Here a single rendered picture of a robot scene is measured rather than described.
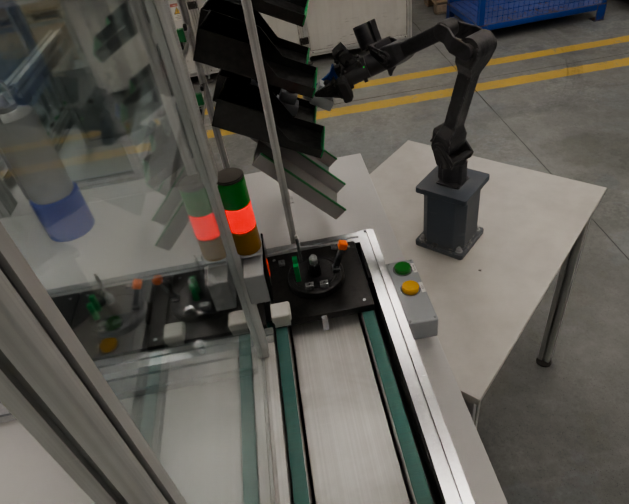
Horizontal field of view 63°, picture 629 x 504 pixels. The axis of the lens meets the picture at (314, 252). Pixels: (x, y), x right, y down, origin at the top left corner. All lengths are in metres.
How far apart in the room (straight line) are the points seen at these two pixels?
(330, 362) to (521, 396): 1.23
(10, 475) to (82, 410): 1.09
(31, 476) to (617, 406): 1.96
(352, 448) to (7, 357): 0.87
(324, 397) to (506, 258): 0.67
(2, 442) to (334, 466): 0.77
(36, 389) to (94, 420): 0.04
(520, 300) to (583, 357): 1.08
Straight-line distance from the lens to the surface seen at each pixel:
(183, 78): 0.78
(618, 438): 2.26
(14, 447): 1.40
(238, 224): 0.88
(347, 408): 1.10
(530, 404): 2.25
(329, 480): 1.03
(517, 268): 1.47
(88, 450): 0.30
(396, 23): 5.39
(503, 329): 1.31
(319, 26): 5.24
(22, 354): 0.24
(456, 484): 0.98
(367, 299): 1.21
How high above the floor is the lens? 1.84
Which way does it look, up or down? 40 degrees down
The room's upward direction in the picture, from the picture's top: 10 degrees counter-clockwise
